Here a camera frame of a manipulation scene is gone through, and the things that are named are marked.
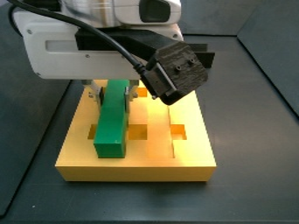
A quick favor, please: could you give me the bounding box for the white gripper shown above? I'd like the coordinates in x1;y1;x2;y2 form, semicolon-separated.
14;10;184;112

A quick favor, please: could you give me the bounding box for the green rectangular block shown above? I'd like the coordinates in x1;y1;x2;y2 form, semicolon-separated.
94;80;129;158

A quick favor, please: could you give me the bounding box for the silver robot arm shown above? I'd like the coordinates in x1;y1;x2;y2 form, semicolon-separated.
10;0;185;105

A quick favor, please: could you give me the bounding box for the yellow slotted board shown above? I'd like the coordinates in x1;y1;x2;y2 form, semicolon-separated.
57;86;217;182

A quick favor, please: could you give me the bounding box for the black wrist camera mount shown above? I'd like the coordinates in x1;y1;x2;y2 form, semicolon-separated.
75;28;209;105

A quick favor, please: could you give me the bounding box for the black angle bracket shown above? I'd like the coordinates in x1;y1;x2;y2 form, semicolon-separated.
190;44;216;68

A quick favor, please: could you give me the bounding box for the black camera cable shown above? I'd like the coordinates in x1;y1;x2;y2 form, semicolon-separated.
6;0;151;80

